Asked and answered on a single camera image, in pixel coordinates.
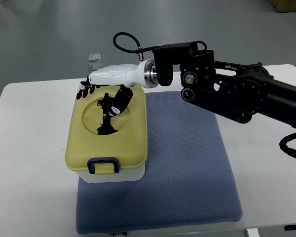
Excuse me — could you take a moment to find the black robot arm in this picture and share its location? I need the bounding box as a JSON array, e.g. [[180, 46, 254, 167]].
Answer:
[[76, 41, 296, 158]]

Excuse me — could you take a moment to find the blue grey cushion mat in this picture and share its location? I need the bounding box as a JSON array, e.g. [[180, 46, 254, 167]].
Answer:
[[76, 91, 243, 234]]

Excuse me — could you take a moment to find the black table bracket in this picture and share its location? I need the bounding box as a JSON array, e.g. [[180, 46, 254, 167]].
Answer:
[[284, 225, 296, 231]]

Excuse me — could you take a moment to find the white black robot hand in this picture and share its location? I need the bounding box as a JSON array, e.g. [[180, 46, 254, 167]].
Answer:
[[76, 60, 159, 117]]

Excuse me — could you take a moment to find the brown cardboard box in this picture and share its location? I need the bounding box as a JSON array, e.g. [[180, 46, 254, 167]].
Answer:
[[269, 0, 296, 13]]

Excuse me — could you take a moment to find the yellow box lid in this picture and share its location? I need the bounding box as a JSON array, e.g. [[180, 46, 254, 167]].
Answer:
[[65, 85, 148, 172]]

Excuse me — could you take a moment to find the white storage box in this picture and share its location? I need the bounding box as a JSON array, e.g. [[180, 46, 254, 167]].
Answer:
[[76, 163, 145, 183]]

